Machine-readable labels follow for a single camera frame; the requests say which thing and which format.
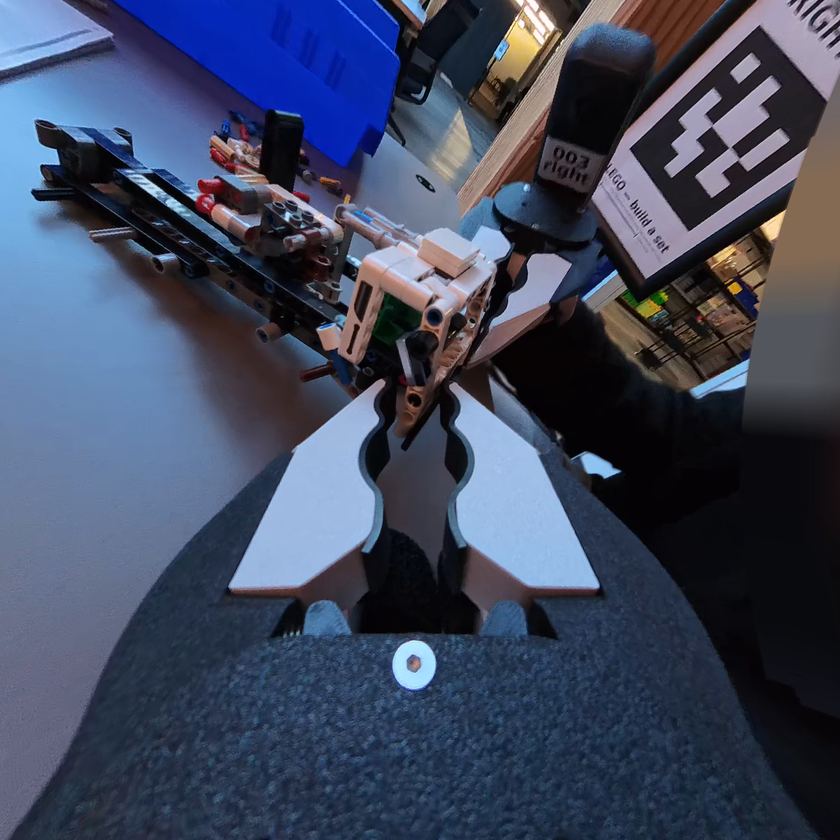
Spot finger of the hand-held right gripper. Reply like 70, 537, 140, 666
469, 225, 515, 263
467, 252, 574, 370

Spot storage shelves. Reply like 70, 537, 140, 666
620, 210, 788, 382

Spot black framed marker sign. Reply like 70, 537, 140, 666
589, 0, 840, 301

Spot wooden post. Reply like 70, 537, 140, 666
456, 0, 729, 217

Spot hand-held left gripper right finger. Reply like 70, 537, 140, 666
446, 384, 602, 599

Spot person's right forearm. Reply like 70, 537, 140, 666
492, 298, 749, 526

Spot lego truck chassis model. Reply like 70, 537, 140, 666
31, 108, 500, 454

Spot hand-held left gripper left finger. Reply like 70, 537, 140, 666
227, 378, 391, 598

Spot lego instruction booklet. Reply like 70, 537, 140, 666
0, 0, 117, 81

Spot pile of small lego pieces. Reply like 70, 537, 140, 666
209, 108, 353, 199

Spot blue plastic bin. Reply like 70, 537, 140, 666
112, 0, 403, 168

